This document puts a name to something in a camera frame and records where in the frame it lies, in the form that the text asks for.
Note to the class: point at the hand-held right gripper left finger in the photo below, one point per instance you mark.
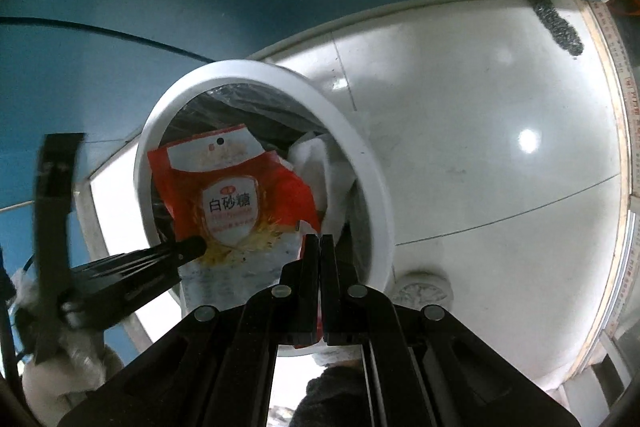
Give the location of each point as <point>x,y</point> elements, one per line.
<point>307,267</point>

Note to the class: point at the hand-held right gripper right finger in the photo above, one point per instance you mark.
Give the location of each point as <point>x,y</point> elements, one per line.
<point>331,267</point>

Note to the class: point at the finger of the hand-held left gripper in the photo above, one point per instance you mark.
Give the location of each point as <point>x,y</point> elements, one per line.
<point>150,264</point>

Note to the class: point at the red sugar bag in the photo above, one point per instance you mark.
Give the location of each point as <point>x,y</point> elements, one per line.
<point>230,207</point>

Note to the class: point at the white tissue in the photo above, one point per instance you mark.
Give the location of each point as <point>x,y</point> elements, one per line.
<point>320,167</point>

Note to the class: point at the white round trash bin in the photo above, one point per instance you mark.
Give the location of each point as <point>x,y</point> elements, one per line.
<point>350,117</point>

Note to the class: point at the person's left hand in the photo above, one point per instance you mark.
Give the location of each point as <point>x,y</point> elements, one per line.
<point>70,372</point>

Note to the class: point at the grey slipper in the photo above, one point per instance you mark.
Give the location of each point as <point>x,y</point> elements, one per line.
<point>422,289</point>

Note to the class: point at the person's dark fleece clothing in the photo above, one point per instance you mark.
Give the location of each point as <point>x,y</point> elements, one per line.
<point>330,397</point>

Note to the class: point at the dark grainy floor pad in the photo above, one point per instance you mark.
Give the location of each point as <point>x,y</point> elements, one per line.
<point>557,24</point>

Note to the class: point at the wooden door threshold strip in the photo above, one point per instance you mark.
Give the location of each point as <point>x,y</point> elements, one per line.
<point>627,107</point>

